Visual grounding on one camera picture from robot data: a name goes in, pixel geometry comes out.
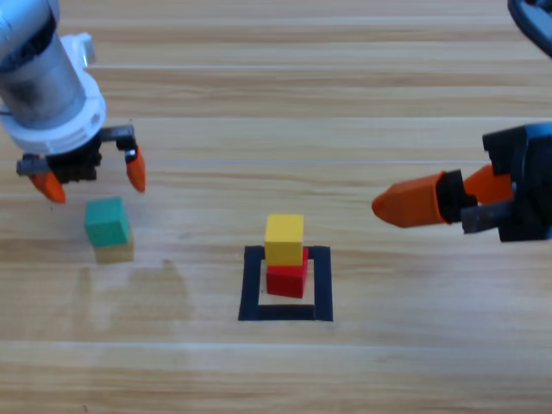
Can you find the red wooden block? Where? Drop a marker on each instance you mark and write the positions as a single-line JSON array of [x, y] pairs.
[[286, 280]]

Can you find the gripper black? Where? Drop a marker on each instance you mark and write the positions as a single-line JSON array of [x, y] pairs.
[[532, 185], [75, 166]]

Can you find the green wooden block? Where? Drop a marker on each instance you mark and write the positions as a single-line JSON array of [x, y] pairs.
[[105, 220]]

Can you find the yellow wooden block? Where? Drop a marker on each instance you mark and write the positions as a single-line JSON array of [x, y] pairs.
[[284, 239]]

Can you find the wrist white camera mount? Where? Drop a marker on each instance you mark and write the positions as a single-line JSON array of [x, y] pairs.
[[79, 47]]

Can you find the black tape square outline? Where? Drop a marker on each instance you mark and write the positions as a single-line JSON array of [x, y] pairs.
[[322, 280]]

